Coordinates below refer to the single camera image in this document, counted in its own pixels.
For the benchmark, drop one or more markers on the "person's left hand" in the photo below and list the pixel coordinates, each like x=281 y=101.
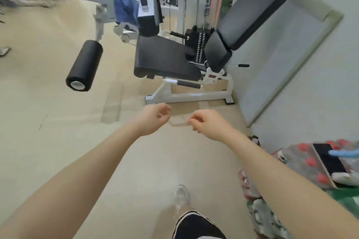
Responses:
x=151 y=119

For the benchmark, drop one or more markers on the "person's right hand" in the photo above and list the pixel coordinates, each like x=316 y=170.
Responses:
x=216 y=125

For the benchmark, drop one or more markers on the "black backrest pad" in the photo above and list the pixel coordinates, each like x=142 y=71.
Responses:
x=252 y=9

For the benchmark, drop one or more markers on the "stack of bottled water packs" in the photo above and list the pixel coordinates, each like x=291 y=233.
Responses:
x=297 y=163

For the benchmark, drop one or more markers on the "person's left forearm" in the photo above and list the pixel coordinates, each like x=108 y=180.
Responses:
x=70 y=188

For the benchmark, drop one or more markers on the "black phone pink case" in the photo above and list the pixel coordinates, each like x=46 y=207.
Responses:
x=329 y=163

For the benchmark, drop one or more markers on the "person's right forearm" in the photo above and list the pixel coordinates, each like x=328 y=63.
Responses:
x=294 y=188

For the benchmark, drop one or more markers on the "black seat pad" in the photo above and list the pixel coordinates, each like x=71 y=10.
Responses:
x=165 y=56

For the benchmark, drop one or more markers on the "person's black striped trousers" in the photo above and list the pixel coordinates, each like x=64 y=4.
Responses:
x=196 y=226

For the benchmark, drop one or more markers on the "black weight bench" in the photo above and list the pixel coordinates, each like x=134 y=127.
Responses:
x=190 y=96

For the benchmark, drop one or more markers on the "blue lidded water jug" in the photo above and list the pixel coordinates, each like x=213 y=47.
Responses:
x=345 y=153

